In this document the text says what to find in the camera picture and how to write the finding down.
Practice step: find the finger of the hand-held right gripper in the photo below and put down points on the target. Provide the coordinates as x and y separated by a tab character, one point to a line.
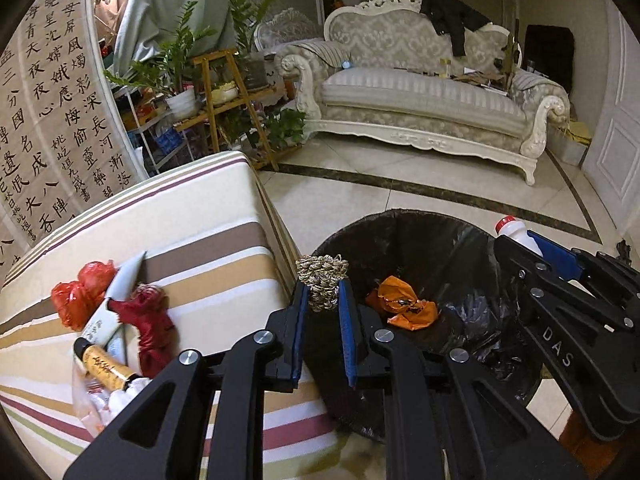
555	260
517	265

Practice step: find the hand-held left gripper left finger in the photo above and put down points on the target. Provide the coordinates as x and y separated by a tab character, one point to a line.
299	332

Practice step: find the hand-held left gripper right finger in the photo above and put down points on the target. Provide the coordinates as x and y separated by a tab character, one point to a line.
348	332

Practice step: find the white bottle with red cap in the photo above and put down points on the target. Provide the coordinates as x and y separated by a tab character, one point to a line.
517	235

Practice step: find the trash bin with black bag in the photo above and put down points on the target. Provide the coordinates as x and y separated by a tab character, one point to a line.
450	260

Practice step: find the white toothpaste tube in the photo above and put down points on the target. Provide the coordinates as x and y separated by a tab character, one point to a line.
117	295

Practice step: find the red plastic bag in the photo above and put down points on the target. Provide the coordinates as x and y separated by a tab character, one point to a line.
75	300

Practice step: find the orange crumpled wrapper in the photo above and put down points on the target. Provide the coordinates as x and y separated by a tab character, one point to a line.
395	290

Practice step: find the yellow cardboard box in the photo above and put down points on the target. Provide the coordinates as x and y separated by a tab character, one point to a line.
575	140

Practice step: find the striped cloth covered table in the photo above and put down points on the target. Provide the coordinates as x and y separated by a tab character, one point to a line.
200	240

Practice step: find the white door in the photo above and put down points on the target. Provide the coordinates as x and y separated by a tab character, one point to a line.
615	135

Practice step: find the ornate cream sofa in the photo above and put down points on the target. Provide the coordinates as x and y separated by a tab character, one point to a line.
425	100

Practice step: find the pile of papers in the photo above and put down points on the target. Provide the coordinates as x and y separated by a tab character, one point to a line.
475	77

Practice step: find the gold tube with black cap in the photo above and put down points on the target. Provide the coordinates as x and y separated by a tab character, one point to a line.
107	367

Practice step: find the dark cabinet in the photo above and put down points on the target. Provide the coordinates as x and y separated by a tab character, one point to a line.
549	57

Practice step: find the small leafy green plant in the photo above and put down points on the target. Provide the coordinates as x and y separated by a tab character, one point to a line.
285	127

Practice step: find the clear plastic bag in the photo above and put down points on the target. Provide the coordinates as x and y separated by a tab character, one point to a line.
100	405

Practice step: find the black jacket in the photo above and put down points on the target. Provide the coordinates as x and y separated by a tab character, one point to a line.
450	15

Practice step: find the potted plant in white pot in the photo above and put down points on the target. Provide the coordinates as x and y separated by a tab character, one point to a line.
180	102

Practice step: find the striped grey throw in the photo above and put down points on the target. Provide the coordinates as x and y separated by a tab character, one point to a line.
320	52

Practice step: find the wooden plant stand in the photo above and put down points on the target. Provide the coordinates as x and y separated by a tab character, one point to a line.
215	56

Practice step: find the ornate cream armchair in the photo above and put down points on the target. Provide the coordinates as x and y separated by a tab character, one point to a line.
285	27

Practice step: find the tall green plant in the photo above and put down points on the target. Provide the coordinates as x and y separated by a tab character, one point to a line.
247	15

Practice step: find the grey green curtain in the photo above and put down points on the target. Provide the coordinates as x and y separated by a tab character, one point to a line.
150	10

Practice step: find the calligraphy wall scroll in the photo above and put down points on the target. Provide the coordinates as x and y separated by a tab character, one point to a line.
50	110

